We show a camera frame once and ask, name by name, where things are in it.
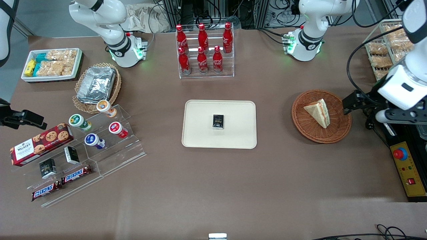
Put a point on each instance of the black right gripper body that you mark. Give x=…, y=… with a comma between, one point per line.
x=6, y=117

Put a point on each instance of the triangular sandwich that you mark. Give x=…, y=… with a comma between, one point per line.
x=319, y=111

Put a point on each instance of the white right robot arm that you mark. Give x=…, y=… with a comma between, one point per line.
x=116, y=40

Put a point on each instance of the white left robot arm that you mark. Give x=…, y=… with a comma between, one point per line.
x=308, y=40

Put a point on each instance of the brown round wicker basket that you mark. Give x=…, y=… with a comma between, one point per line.
x=300, y=116

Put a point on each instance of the light woven wicker basket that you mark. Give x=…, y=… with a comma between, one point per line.
x=115, y=90

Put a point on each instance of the cream plastic tray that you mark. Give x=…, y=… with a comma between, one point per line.
x=206, y=133

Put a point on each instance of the red Walkers cookie box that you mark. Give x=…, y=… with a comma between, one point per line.
x=40, y=143

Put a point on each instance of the clear bagged snack pack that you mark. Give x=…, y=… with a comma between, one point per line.
x=380, y=74
x=400, y=43
x=377, y=48
x=393, y=30
x=381, y=61
x=400, y=56

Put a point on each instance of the green lid cup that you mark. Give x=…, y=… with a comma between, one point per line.
x=78, y=121

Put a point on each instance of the small black box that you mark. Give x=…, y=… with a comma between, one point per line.
x=72, y=155
x=47, y=168
x=218, y=121

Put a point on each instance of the black machine housing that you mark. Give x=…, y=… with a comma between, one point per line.
x=400, y=131

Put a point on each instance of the teal snack packet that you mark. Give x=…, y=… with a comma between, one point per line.
x=40, y=57
x=36, y=69

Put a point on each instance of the yellow snack packet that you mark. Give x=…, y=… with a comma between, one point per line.
x=30, y=67

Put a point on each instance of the clear rice cracker pack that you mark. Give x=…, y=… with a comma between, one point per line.
x=61, y=55
x=50, y=68

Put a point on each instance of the blue lid cup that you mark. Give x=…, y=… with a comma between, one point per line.
x=93, y=140

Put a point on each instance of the Snickers chocolate bar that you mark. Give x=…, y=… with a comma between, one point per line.
x=46, y=190
x=76, y=174

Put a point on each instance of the white rectangular snack bin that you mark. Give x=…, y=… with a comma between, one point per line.
x=77, y=66

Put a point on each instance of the red emergency stop button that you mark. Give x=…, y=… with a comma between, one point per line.
x=400, y=154

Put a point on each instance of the orange lid cup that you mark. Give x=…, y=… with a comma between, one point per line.
x=106, y=107

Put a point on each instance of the stack of foil containers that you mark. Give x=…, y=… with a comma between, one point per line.
x=96, y=85

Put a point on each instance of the clear acrylic stepped stand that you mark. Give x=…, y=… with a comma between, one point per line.
x=80, y=188
x=123, y=153

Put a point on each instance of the red lid cup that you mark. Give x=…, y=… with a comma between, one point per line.
x=116, y=128

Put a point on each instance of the yellow control panel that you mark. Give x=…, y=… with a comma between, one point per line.
x=412, y=166

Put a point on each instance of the red cola bottle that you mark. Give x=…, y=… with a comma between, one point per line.
x=182, y=40
x=183, y=63
x=217, y=61
x=202, y=62
x=202, y=38
x=227, y=38

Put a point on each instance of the clear acrylic bottle rack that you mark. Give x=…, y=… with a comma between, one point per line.
x=206, y=75

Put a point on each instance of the crumpled beige paper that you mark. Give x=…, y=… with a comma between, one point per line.
x=143, y=18

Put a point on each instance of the red rocker switch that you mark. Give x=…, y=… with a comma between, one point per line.
x=411, y=181

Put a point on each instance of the aluminium frame rack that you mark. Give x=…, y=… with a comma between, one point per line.
x=206, y=11

